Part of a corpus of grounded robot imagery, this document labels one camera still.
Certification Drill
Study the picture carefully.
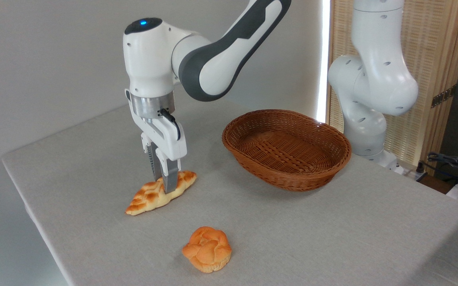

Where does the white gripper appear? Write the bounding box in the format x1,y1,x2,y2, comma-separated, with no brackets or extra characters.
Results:
128,114,188,195

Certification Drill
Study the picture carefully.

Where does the long braided bread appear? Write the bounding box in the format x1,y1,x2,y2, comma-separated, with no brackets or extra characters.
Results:
125,170,197,216

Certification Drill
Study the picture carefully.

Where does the round knotted bread bun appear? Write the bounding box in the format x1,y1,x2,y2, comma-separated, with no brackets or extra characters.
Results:
182,226,233,274

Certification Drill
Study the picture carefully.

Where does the brown wicker basket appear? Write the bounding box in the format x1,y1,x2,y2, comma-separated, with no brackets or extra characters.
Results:
221,109,352,192

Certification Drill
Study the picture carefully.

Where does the grey tablecloth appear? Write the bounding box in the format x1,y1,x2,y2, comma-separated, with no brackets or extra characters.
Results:
1,89,458,286

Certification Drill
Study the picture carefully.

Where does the black metal screen hinge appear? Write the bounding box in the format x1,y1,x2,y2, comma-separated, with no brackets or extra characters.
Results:
431,85,457,109

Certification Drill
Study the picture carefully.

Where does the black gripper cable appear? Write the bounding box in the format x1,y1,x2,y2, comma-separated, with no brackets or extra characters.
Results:
159,108,182,141

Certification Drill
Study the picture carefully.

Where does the black cable bundle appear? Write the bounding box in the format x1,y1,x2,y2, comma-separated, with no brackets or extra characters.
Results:
417,152,458,188

